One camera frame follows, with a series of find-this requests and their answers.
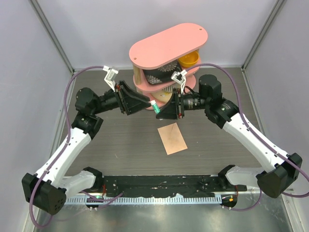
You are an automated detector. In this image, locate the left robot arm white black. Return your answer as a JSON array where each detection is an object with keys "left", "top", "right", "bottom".
[{"left": 22, "top": 81, "right": 151, "bottom": 216}]

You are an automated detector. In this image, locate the white slotted cable duct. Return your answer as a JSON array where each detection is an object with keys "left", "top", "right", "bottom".
[{"left": 65, "top": 194, "right": 222, "bottom": 205}]

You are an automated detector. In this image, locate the aluminium frame rail left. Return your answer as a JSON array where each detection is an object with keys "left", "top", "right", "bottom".
[{"left": 29, "top": 0, "right": 75, "bottom": 75}]

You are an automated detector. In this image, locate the aluminium frame rail right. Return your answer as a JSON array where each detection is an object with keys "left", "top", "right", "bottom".
[{"left": 241, "top": 0, "right": 286, "bottom": 71}]

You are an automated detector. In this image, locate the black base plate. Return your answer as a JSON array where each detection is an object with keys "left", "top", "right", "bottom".
[{"left": 84, "top": 175, "right": 247, "bottom": 198}]

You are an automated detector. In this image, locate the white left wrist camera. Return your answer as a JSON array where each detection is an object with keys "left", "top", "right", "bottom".
[{"left": 102, "top": 66, "right": 119, "bottom": 92}]

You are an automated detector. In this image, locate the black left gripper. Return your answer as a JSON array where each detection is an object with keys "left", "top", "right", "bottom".
[{"left": 92, "top": 80, "right": 151, "bottom": 115}]

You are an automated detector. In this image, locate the pink envelope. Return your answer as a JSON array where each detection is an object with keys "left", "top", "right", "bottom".
[{"left": 157, "top": 123, "right": 188, "bottom": 155}]

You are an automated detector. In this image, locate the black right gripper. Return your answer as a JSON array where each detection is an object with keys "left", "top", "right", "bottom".
[{"left": 156, "top": 88, "right": 210, "bottom": 120}]

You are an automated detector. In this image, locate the striped small bowl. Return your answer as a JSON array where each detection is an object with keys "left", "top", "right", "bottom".
[{"left": 163, "top": 84, "right": 178, "bottom": 93}]

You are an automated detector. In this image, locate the pink three-tier shelf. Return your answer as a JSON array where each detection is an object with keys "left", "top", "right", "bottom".
[{"left": 129, "top": 23, "right": 208, "bottom": 107}]

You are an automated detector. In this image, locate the beige patterned plate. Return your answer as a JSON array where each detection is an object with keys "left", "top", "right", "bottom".
[{"left": 151, "top": 90, "right": 172, "bottom": 103}]

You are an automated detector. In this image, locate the black floral plate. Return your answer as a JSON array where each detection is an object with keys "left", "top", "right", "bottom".
[{"left": 143, "top": 60, "right": 183, "bottom": 85}]

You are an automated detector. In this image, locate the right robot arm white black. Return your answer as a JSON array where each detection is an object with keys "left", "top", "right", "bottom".
[{"left": 156, "top": 74, "right": 302, "bottom": 198}]

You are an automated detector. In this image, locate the yellow bowl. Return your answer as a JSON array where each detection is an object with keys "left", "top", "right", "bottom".
[{"left": 178, "top": 51, "right": 199, "bottom": 68}]

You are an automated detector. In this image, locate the aluminium frame rail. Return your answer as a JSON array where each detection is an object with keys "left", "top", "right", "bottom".
[
  {"left": 241, "top": 0, "right": 286, "bottom": 71},
  {"left": 29, "top": 0, "right": 75, "bottom": 75}
]

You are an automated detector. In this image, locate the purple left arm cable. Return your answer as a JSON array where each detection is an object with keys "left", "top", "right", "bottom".
[{"left": 28, "top": 65, "right": 124, "bottom": 229}]

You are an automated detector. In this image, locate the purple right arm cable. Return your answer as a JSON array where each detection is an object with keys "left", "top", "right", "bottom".
[{"left": 185, "top": 63, "right": 309, "bottom": 211}]

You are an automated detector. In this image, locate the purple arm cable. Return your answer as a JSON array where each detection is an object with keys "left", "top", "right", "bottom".
[
  {"left": 28, "top": 65, "right": 124, "bottom": 229},
  {"left": 185, "top": 63, "right": 309, "bottom": 211}
]

